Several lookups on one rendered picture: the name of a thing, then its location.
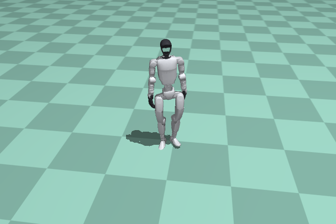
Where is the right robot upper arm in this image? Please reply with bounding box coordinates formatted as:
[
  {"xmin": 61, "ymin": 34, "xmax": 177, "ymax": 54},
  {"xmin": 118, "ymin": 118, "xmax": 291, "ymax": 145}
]
[{"xmin": 149, "ymin": 59, "xmax": 158, "ymax": 83}]

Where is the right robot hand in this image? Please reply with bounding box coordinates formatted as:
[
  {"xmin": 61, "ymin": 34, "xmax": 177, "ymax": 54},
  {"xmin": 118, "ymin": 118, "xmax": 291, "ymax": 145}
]
[{"xmin": 148, "ymin": 95, "xmax": 155, "ymax": 109}]

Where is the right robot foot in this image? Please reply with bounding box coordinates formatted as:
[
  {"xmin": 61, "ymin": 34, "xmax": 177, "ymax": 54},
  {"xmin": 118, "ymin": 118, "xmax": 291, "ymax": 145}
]
[{"xmin": 159, "ymin": 138, "xmax": 166, "ymax": 150}]

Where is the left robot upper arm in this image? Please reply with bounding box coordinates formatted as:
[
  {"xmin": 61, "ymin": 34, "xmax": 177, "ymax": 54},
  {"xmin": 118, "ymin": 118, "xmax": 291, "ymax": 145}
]
[{"xmin": 176, "ymin": 57, "xmax": 185, "ymax": 80}]

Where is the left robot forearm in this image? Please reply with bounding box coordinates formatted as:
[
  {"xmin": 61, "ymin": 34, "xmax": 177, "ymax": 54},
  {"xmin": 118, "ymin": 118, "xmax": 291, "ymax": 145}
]
[{"xmin": 180, "ymin": 75, "xmax": 187, "ymax": 93}]

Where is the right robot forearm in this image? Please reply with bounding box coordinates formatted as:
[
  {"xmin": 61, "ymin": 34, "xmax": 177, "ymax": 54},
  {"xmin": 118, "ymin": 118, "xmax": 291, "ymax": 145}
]
[{"xmin": 148, "ymin": 78, "xmax": 154, "ymax": 98}]

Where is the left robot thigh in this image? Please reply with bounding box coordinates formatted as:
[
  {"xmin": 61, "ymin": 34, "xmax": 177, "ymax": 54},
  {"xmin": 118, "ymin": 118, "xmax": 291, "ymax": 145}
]
[{"xmin": 171, "ymin": 91, "xmax": 184, "ymax": 122}]

